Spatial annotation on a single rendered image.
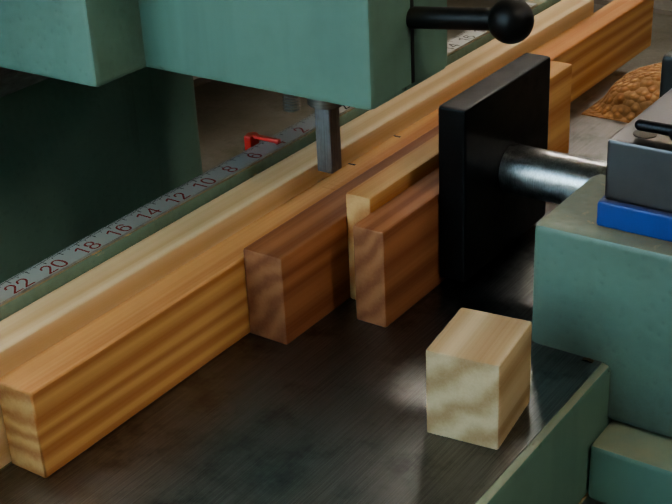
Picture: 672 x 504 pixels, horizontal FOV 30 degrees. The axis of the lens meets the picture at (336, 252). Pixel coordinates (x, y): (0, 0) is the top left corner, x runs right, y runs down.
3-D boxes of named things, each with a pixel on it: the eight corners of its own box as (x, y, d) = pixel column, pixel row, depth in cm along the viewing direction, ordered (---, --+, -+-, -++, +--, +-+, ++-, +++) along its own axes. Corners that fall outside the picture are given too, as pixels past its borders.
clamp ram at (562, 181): (577, 315, 58) (586, 133, 54) (438, 277, 62) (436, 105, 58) (652, 239, 65) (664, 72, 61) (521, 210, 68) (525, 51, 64)
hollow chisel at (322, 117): (332, 174, 63) (327, 78, 60) (317, 170, 63) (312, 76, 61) (342, 168, 63) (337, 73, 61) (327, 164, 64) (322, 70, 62)
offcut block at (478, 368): (498, 451, 50) (499, 366, 48) (425, 433, 51) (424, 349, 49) (530, 402, 53) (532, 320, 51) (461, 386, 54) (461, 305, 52)
